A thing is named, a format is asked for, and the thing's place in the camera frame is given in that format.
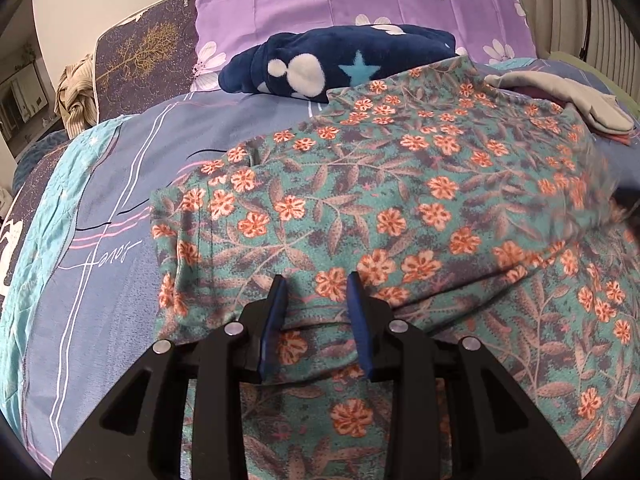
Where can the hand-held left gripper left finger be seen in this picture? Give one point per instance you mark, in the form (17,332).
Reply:
(272,330)

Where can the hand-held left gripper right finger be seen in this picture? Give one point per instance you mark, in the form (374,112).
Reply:
(361,330)

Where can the teal floral garment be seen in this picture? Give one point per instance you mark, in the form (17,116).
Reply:
(400,185)

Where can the blue printed bedsheet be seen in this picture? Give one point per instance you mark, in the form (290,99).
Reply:
(125,170)

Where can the teal and purple duvet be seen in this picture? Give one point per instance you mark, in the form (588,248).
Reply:
(45,220)

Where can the navy star fleece blanket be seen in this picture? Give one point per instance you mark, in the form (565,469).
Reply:
(400,55)

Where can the dark tree-print cushion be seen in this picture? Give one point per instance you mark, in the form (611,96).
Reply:
(145,75)

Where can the beige striped cloth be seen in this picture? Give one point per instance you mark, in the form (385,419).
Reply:
(75,100)

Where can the grey folded cloth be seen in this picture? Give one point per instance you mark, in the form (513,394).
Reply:
(575,95)

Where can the white pleated curtain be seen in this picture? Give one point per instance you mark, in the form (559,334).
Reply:
(605,25)

